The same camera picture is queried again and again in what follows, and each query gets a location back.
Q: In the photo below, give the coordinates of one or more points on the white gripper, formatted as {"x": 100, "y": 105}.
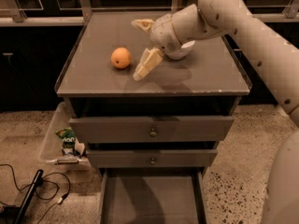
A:
{"x": 163, "y": 32}

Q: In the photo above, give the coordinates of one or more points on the orange fruit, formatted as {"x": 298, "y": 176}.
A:
{"x": 121, "y": 58}

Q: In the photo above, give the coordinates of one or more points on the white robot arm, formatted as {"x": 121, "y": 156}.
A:
{"x": 273, "y": 58}

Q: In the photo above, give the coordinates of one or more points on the grey drawer cabinet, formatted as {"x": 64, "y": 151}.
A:
{"x": 207, "y": 82}

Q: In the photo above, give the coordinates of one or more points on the grey top drawer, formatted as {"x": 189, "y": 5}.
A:
{"x": 151, "y": 129}

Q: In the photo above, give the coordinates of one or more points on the grey middle drawer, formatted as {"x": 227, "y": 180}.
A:
{"x": 151, "y": 158}

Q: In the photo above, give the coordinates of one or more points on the grey open bottom drawer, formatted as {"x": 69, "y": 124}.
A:
{"x": 152, "y": 196}

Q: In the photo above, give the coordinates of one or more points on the white ceramic bowl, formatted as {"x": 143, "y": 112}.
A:
{"x": 183, "y": 51}

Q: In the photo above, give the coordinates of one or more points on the green snack bag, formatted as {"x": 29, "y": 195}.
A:
{"x": 68, "y": 139}

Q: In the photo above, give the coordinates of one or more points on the clear plastic storage bin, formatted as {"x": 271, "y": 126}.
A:
{"x": 51, "y": 148}

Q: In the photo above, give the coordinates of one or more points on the black bar device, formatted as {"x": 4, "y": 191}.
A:
{"x": 28, "y": 197}

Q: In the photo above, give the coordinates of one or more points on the metal railing frame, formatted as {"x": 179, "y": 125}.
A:
{"x": 15, "y": 13}

